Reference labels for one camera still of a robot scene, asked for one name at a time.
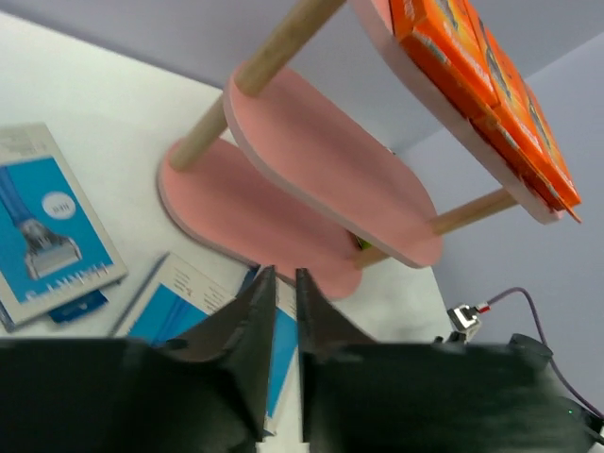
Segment small orange razor box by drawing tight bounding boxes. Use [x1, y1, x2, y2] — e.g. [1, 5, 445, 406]
[518, 79, 584, 226]

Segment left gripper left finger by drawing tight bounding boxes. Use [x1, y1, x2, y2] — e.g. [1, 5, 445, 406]
[1, 266, 277, 452]

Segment pink three-tier shelf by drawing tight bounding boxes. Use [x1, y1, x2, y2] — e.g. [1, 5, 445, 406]
[158, 1, 567, 298]

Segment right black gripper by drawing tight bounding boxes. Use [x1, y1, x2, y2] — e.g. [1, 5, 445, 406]
[433, 332, 604, 445]

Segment blue razor box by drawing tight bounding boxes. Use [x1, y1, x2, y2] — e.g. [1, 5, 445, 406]
[109, 253, 233, 346]
[264, 277, 298, 436]
[1, 124, 127, 332]

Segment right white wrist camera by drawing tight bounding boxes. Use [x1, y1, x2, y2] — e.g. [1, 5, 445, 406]
[447, 304, 481, 343]

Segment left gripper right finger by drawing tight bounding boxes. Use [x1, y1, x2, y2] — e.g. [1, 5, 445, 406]
[295, 268, 595, 452]

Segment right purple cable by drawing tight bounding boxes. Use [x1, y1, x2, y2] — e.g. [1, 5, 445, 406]
[476, 286, 604, 421]

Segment black green razor box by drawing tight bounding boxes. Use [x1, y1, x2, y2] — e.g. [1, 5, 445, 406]
[351, 234, 372, 250]

